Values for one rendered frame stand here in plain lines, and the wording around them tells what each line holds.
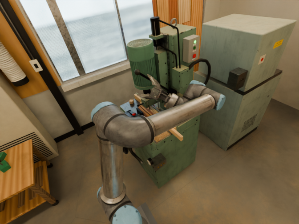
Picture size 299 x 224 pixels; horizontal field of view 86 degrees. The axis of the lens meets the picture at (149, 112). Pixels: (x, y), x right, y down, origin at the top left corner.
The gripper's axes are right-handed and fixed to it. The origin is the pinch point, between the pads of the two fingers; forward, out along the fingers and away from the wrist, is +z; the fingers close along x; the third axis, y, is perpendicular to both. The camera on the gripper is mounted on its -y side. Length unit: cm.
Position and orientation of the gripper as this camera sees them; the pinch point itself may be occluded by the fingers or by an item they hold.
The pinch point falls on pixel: (141, 84)
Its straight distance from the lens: 106.9
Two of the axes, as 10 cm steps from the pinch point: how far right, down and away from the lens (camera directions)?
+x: -4.4, 8.6, 2.6
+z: -8.8, -4.7, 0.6
